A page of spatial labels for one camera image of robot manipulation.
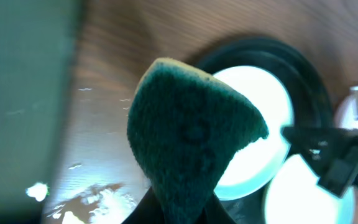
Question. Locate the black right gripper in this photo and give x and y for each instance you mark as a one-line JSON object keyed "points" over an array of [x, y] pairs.
{"points": [[331, 152]]}

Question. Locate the mint green plate right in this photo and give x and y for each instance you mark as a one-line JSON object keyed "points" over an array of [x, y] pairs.
{"points": [[293, 197]]}

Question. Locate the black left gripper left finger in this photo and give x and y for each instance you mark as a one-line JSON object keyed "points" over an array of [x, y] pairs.
{"points": [[148, 211]]}

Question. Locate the black rectangular tray green liquid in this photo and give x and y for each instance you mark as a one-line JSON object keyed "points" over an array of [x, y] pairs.
{"points": [[37, 52]]}

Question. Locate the green and yellow sponge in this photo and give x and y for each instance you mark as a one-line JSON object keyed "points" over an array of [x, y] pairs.
{"points": [[184, 127]]}

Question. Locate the black round tray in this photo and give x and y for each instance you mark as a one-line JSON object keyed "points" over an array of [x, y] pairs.
{"points": [[300, 78]]}

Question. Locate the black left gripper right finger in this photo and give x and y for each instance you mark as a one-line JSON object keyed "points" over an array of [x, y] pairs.
{"points": [[215, 213]]}

